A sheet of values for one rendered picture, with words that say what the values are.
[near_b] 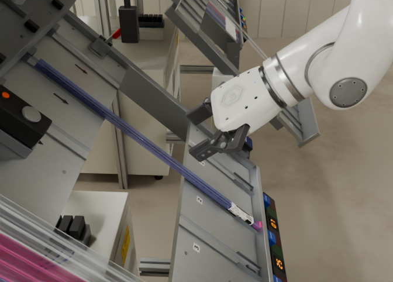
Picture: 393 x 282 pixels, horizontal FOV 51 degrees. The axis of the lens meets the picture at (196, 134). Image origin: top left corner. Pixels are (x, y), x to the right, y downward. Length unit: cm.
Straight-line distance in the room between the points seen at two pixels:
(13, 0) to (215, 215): 48
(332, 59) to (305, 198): 154
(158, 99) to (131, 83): 7
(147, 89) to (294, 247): 112
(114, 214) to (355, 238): 118
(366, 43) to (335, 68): 4
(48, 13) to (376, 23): 48
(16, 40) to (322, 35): 42
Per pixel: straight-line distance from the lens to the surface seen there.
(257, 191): 91
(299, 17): 392
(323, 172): 222
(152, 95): 89
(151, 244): 178
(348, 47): 53
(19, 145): 54
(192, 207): 72
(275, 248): 89
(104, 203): 106
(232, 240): 76
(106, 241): 97
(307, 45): 61
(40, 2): 72
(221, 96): 67
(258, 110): 62
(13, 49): 59
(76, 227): 93
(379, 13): 54
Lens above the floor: 133
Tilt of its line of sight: 33 degrees down
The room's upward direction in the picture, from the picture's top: straight up
